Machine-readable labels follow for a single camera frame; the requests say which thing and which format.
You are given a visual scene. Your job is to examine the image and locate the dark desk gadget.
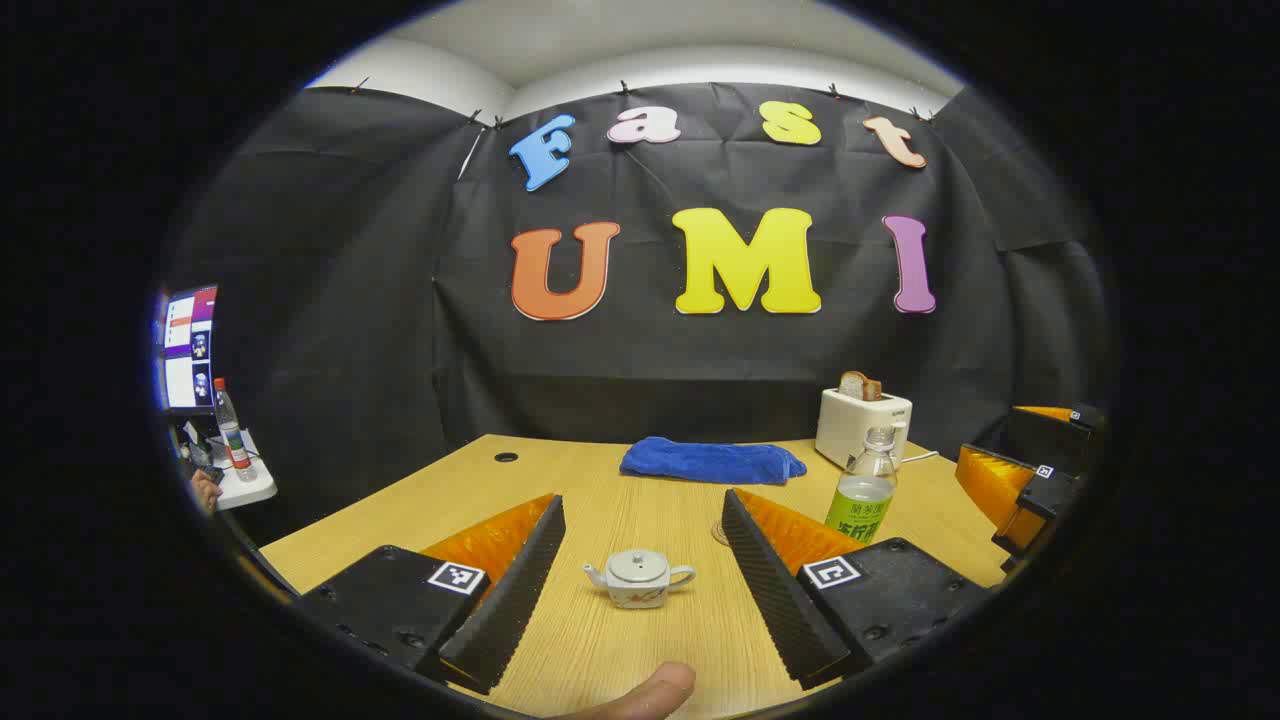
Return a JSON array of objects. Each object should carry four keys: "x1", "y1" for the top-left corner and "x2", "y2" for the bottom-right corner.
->
[{"x1": 175, "y1": 420, "x2": 226, "y2": 486}]

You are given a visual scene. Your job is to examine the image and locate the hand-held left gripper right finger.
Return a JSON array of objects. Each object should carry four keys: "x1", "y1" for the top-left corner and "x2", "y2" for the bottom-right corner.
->
[{"x1": 720, "y1": 488, "x2": 993, "y2": 691}]

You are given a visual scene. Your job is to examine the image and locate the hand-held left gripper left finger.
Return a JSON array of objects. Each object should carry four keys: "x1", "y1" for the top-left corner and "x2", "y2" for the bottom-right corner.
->
[{"x1": 298, "y1": 493, "x2": 567, "y2": 696}]

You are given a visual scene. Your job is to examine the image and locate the white toaster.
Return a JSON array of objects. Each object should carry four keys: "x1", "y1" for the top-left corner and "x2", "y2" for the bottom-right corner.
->
[{"x1": 815, "y1": 387, "x2": 913, "y2": 471}]

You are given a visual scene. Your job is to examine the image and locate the green label water bottle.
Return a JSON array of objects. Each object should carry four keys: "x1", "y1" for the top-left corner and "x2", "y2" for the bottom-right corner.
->
[{"x1": 825, "y1": 425, "x2": 898, "y2": 546}]

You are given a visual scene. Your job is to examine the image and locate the white ceramic teacup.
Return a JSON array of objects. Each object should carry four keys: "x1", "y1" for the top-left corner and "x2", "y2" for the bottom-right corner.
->
[{"x1": 583, "y1": 550, "x2": 697, "y2": 609}]

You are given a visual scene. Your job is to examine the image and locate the red cap plastic bottle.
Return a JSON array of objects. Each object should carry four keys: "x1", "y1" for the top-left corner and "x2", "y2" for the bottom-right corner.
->
[{"x1": 212, "y1": 377, "x2": 259, "y2": 482}]

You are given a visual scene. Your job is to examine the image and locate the black backdrop cloth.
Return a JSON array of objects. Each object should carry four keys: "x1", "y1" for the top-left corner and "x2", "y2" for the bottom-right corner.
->
[{"x1": 165, "y1": 82, "x2": 1111, "y2": 546}]

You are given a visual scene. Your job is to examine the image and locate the computer monitor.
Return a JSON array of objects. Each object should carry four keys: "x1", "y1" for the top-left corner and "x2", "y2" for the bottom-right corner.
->
[{"x1": 155, "y1": 285, "x2": 219, "y2": 413}]

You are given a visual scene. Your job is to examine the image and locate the blue towel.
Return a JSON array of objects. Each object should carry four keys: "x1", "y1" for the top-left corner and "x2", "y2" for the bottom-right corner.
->
[{"x1": 619, "y1": 437, "x2": 808, "y2": 485}]

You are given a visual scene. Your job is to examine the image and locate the white side table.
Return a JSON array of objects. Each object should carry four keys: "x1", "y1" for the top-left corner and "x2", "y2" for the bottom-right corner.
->
[{"x1": 200, "y1": 430, "x2": 279, "y2": 511}]

